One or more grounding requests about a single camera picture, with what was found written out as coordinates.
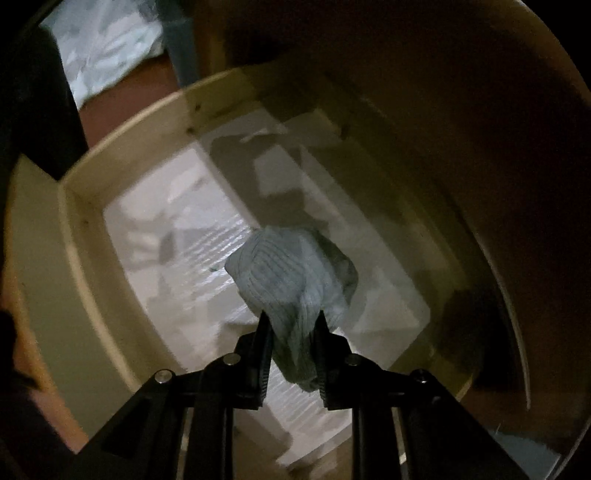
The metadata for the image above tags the white bedding pile on floor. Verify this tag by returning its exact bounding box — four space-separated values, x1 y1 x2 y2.
41 0 166 109

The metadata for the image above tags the wooden drawer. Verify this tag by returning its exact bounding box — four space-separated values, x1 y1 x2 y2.
4 0 591 480

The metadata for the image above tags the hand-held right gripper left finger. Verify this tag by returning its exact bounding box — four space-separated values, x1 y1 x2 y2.
76 310 274 480

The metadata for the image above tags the white drawer liner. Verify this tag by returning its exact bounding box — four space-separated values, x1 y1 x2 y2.
104 111 432 467

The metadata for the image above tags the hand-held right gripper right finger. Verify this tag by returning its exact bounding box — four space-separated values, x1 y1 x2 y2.
314 310 529 480

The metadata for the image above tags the blue checked cloth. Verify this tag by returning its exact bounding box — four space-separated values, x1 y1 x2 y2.
157 0 201 88

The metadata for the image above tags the pale green ribbed underwear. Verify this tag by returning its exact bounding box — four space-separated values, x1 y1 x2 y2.
225 226 359 394

